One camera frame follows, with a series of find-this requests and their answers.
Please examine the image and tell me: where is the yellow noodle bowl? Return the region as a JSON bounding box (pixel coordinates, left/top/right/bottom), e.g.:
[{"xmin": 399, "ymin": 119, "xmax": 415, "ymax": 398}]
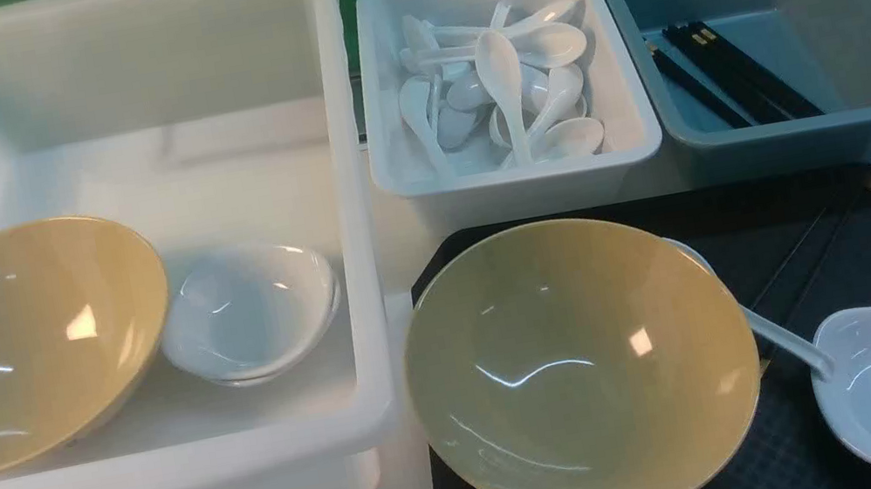
[{"xmin": 404, "ymin": 217, "xmax": 761, "ymax": 489}]

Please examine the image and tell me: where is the white soup spoon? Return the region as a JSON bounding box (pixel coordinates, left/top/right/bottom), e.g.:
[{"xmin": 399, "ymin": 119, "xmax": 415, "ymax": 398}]
[{"xmin": 663, "ymin": 237, "xmax": 834, "ymax": 381}]

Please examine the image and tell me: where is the yellow bowl in tub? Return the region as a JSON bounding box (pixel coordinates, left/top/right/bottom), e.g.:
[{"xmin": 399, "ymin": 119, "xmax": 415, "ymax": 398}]
[{"xmin": 0, "ymin": 216, "xmax": 170, "ymax": 472}]

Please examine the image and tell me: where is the white dish in tub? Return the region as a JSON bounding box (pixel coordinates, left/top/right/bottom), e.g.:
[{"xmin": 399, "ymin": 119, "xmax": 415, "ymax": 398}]
[{"xmin": 161, "ymin": 242, "xmax": 341, "ymax": 380}]

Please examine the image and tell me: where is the large white plastic tub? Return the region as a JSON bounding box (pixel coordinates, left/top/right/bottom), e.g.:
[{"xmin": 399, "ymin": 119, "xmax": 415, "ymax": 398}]
[{"xmin": 0, "ymin": 0, "xmax": 396, "ymax": 489}]

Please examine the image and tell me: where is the white spoon left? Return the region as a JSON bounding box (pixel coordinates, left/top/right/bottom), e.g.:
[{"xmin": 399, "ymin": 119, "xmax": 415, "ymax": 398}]
[{"xmin": 397, "ymin": 76, "xmax": 456, "ymax": 183}]

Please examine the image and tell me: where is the white spoon bin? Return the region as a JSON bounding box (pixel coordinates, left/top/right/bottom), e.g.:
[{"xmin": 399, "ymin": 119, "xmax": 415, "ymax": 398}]
[{"xmin": 355, "ymin": 0, "xmax": 662, "ymax": 232}]

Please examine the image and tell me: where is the white spoon bottom right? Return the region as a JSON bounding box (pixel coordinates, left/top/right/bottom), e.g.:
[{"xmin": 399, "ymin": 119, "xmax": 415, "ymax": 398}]
[{"xmin": 526, "ymin": 116, "xmax": 605, "ymax": 164}]

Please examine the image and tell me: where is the white spoon centre upright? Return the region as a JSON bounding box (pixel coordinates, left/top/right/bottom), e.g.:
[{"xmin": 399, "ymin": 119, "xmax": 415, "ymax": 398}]
[{"xmin": 474, "ymin": 30, "xmax": 532, "ymax": 168}]

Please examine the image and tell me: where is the white spoon right middle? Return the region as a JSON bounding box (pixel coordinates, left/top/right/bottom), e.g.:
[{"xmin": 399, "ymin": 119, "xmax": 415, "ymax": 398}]
[{"xmin": 527, "ymin": 64, "xmax": 584, "ymax": 142}]

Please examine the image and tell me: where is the white spoon top right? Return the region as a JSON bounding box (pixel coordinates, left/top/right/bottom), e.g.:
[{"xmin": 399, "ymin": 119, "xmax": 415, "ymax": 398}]
[{"xmin": 410, "ymin": 22, "xmax": 588, "ymax": 69}]

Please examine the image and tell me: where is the white spoon upper long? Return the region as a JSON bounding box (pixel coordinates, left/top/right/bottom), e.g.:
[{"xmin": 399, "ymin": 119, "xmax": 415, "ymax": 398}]
[{"xmin": 430, "ymin": 0, "xmax": 580, "ymax": 47}]

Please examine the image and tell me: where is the black chopstick left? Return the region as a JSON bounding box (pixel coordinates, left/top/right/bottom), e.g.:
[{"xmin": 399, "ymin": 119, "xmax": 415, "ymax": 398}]
[{"xmin": 645, "ymin": 42, "xmax": 752, "ymax": 129}]

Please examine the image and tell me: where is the black chopstick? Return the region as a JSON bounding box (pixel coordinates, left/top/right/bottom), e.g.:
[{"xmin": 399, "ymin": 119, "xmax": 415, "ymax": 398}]
[
  {"xmin": 645, "ymin": 42, "xmax": 752, "ymax": 129},
  {"xmin": 683, "ymin": 21, "xmax": 825, "ymax": 120},
  {"xmin": 662, "ymin": 26, "xmax": 791, "ymax": 125}
]

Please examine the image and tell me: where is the black serving tray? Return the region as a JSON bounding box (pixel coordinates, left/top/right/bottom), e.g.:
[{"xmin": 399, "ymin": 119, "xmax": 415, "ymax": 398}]
[{"xmin": 429, "ymin": 162, "xmax": 871, "ymax": 489}]

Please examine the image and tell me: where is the black chopstick middle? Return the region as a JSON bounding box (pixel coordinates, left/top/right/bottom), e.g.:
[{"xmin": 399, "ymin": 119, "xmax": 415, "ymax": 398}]
[{"xmin": 662, "ymin": 26, "xmax": 791, "ymax": 125}]

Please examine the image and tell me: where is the black chopstick right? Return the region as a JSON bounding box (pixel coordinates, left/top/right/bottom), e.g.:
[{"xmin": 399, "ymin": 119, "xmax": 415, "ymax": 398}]
[{"xmin": 683, "ymin": 21, "xmax": 825, "ymax": 120}]

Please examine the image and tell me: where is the blue-grey chopstick bin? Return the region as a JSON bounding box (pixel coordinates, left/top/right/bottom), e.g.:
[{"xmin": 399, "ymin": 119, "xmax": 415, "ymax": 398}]
[{"xmin": 606, "ymin": 0, "xmax": 871, "ymax": 188}]

